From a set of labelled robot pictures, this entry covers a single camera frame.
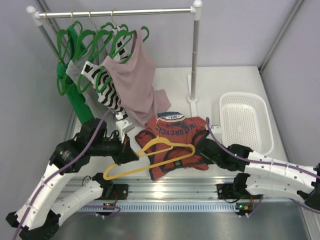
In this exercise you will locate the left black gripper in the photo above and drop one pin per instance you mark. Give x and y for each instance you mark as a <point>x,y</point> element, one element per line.
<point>122,152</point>

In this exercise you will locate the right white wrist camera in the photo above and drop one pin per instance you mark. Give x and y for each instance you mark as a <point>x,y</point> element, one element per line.
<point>216,131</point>

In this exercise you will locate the black white striped top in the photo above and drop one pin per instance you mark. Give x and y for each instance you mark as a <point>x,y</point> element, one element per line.
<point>102,82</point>

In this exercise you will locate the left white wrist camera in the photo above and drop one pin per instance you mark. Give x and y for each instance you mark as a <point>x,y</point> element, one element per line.
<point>123,125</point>

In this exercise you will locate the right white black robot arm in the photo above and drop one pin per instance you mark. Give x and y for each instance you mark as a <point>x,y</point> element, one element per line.
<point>258,174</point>

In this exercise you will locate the silver clothes rack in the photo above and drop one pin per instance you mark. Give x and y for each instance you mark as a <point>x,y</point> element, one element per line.
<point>195,10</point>

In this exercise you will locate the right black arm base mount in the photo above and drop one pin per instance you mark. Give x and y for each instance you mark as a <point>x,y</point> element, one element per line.
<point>227,191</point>

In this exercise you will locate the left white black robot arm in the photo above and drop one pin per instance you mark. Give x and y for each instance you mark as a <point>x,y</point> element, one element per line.
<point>43,214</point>

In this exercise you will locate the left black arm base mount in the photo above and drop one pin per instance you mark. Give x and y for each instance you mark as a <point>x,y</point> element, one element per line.
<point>117,191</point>

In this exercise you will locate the pink tank top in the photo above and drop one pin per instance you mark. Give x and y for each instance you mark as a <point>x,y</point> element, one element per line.
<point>133,82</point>

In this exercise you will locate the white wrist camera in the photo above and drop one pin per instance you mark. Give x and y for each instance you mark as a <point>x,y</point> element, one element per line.
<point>123,125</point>
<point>216,131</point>

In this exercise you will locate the white perforated plastic basket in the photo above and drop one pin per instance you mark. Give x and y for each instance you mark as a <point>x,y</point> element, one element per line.
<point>244,120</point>

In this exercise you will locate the red tank top blue trim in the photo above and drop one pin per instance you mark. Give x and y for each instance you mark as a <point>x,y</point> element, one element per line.
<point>177,128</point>

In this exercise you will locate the slotted white cable duct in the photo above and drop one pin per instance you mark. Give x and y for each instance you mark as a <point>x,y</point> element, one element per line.
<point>176,207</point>

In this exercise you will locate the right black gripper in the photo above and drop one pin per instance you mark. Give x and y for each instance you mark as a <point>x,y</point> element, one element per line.
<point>206,160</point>

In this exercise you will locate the grey top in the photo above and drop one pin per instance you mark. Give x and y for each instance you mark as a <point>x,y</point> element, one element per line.
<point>97,108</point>

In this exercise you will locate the green hanger under striped top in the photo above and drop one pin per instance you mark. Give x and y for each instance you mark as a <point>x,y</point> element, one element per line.
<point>101,37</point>

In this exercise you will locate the green top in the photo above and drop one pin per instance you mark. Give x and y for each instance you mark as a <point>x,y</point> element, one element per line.
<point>77,101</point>

